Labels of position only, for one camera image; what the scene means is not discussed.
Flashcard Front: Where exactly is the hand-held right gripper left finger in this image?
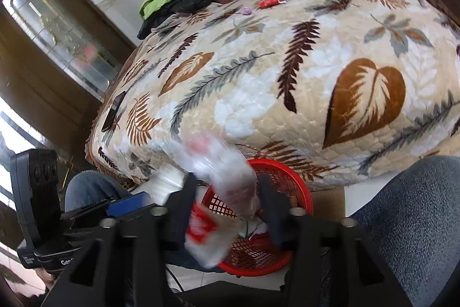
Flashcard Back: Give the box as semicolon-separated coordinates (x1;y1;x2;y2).
41;172;198;307

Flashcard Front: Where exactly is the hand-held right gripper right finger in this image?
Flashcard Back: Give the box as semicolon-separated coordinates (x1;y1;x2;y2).
257;173;412;307

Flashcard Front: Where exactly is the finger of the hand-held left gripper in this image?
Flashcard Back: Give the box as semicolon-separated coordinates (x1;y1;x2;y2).
66;199;108;220
72;192;152;230

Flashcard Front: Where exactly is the white plastic bag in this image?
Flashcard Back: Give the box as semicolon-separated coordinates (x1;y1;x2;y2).
181;134;261;266

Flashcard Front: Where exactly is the red plastic mesh basket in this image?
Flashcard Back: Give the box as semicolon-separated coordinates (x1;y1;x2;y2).
199;159;313;278

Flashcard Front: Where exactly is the person's left leg in jeans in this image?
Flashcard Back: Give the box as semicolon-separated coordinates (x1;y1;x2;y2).
65;171;220;272

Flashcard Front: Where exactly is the person's leg in jeans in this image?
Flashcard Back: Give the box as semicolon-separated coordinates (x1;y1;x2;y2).
65;171;220;272
350;156;460;307

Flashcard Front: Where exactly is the black smartphone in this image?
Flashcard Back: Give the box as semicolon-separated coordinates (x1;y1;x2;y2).
101;90;127;132

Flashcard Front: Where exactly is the brown wooden glass door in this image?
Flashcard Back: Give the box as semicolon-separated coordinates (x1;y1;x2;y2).
0;0;139;164

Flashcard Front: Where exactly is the person's right leg in jeans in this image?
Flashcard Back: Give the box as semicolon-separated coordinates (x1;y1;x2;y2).
350;156;460;307

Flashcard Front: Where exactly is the leaf print blanket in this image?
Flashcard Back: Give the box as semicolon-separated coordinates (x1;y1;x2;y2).
85;0;460;192

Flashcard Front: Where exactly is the black clothing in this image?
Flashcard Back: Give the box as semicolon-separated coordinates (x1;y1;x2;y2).
137;0;245;39

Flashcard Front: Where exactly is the black cable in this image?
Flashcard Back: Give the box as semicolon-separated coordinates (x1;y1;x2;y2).
166;264;185;293

